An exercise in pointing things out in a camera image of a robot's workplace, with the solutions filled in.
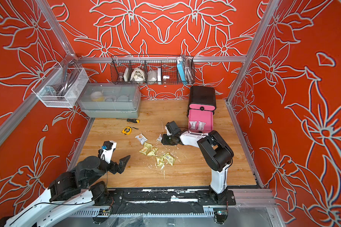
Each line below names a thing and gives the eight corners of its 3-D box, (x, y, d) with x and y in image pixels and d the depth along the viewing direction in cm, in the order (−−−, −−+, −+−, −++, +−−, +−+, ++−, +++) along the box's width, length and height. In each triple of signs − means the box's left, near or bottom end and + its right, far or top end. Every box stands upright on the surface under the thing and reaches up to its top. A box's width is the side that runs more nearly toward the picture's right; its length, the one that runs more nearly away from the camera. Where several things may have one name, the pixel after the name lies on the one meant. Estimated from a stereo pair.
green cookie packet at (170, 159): (162, 156, 89) (162, 155, 88) (167, 152, 91) (167, 151, 90) (171, 165, 86) (171, 164, 84) (176, 161, 88) (176, 159, 86)
